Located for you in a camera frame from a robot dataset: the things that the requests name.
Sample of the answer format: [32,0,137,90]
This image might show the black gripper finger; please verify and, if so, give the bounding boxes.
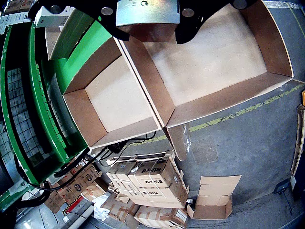
[175,0,259,45]
[28,0,131,41]

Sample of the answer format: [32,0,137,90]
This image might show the red box silver top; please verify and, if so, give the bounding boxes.
[115,0,181,43]

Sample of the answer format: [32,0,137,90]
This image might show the open brown cardboard box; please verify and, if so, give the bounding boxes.
[116,0,305,162]
[62,35,166,150]

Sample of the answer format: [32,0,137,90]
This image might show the tall cardboard sheet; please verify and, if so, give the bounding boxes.
[290,90,305,178]

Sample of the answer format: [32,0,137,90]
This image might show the cardboard box oval logo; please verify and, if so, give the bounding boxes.
[66,178,84,199]
[80,167,101,189]

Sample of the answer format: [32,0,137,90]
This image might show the cardboard box small label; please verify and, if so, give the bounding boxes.
[106,161,138,198]

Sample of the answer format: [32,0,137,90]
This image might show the cardboard box red Alley print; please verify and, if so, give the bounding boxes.
[82,183,107,201]

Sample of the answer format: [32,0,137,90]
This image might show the empty cardboard box with flaps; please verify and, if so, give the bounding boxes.
[186,175,243,220]

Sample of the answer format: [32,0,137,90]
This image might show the taped cardboard box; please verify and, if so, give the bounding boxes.
[133,205,188,229]
[101,193,141,223]

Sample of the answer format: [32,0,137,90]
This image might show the green metal shelf unit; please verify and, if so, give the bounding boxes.
[0,23,91,210]

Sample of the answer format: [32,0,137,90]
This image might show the black floodlight on stand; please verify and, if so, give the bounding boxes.
[274,181,294,215]

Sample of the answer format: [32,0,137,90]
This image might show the red strip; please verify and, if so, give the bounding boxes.
[62,197,85,215]

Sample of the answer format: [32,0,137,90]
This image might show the crumpled white plastic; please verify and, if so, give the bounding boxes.
[91,193,112,221]

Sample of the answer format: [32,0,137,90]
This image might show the black round cable reel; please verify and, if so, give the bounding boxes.
[108,142,125,154]

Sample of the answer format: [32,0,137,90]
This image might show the thick black cable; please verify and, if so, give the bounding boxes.
[13,145,106,191]

